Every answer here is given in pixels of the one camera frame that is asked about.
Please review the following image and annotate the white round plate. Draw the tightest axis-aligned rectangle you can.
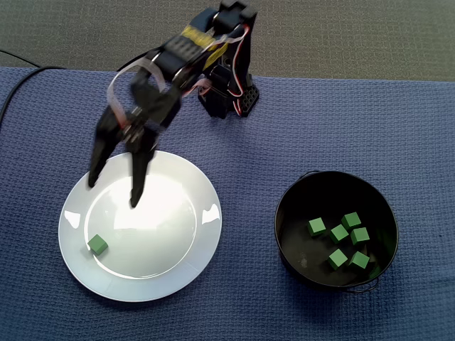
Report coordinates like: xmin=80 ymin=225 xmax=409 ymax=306
xmin=58 ymin=149 xmax=223 ymax=303

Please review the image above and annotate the blue woven table cloth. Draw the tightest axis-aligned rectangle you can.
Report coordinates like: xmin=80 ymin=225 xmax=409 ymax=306
xmin=0 ymin=66 xmax=455 ymax=341

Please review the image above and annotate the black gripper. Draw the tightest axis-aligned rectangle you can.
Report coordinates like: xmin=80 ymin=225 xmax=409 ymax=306
xmin=87 ymin=68 xmax=183 ymax=210

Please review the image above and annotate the thin black floor cable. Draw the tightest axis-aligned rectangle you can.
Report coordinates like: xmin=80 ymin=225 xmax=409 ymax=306
xmin=0 ymin=48 xmax=41 ymax=68

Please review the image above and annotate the thick black power cable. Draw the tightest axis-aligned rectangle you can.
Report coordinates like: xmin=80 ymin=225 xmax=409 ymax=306
xmin=0 ymin=65 xmax=70 ymax=124

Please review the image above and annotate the green cube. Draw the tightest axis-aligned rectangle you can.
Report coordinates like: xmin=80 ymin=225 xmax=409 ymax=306
xmin=348 ymin=251 xmax=371 ymax=270
xmin=341 ymin=211 xmax=363 ymax=230
xmin=87 ymin=234 xmax=109 ymax=256
xmin=307 ymin=217 xmax=327 ymax=237
xmin=350 ymin=227 xmax=371 ymax=246
xmin=328 ymin=224 xmax=350 ymax=244
xmin=327 ymin=248 xmax=348 ymax=270

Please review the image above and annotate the black metal bucket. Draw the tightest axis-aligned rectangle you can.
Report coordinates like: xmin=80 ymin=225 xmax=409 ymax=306
xmin=273 ymin=170 xmax=400 ymax=295

